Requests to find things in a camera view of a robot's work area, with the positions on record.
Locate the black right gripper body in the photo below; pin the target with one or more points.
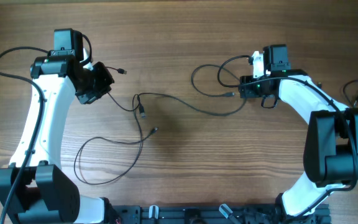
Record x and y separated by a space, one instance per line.
255 86

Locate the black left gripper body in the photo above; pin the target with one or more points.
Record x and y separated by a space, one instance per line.
97 83

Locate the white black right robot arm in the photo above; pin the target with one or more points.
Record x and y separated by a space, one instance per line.
330 157

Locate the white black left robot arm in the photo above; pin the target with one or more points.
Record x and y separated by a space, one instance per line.
33 188

